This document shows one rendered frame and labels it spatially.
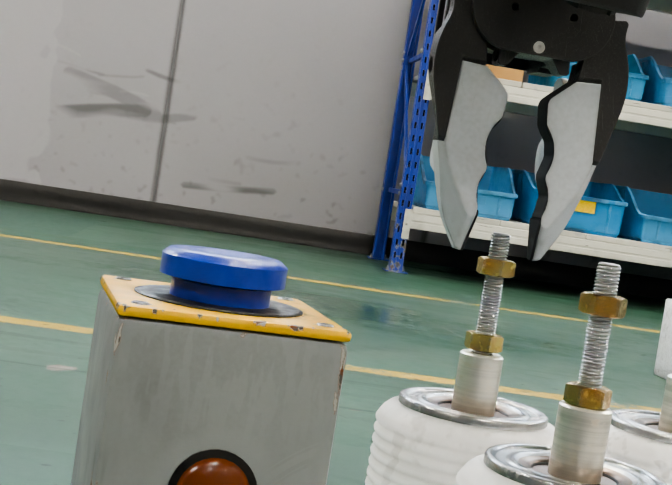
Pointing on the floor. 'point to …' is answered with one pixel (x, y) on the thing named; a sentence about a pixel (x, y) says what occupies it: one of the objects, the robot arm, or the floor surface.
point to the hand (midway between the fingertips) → (503, 229)
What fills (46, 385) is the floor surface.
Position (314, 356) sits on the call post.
